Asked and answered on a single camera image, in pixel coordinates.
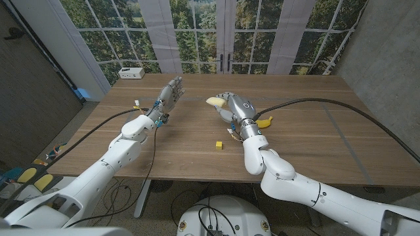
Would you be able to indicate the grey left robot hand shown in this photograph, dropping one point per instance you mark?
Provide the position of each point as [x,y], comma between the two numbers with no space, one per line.
[169,96]

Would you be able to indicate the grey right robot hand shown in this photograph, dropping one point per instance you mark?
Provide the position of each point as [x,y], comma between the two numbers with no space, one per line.
[243,108]

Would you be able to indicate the pale yellow sponge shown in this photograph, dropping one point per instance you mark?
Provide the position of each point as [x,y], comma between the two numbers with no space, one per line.
[215,101]

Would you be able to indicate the small yellow block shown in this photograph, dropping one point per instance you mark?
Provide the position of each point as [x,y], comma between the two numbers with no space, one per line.
[218,145]

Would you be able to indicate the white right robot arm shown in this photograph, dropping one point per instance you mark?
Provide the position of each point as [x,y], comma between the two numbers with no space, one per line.
[282,170]

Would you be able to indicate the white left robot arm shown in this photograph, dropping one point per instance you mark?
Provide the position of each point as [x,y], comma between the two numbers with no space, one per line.
[98,177]

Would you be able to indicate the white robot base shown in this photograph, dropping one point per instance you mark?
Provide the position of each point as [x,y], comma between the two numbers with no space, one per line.
[226,216]

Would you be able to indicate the yellow toy banana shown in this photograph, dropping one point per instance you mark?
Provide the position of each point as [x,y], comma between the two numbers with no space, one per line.
[265,123]

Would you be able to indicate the white power strip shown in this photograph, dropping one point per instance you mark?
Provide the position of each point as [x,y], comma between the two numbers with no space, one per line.
[131,72]

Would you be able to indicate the printed window backdrop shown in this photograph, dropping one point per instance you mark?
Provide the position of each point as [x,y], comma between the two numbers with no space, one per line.
[197,32]

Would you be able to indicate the small blue floor object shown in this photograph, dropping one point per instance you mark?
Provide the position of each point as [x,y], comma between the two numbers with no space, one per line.
[82,93]

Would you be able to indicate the black round floor object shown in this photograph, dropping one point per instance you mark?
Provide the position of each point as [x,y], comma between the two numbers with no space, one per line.
[160,186]

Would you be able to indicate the grey table leg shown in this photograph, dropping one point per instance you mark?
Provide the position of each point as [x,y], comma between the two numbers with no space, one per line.
[142,200]

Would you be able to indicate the grey tape strip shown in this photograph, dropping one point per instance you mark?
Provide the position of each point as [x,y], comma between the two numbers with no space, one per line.
[348,144]

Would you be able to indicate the white upright board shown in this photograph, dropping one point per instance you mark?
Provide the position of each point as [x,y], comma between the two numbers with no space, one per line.
[65,49]

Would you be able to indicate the orange and blue floor object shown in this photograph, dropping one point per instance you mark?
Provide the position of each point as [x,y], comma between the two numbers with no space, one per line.
[56,151]

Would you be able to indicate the yellow padded object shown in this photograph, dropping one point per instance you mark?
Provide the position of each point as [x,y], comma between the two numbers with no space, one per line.
[43,182]
[27,174]

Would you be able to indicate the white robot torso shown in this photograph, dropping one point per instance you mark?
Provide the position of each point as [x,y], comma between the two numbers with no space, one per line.
[65,232]

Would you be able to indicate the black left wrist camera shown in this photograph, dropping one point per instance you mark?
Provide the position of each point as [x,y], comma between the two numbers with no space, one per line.
[163,119]

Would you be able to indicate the grey perforated wall panel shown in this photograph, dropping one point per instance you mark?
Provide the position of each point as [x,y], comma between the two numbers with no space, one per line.
[33,98]

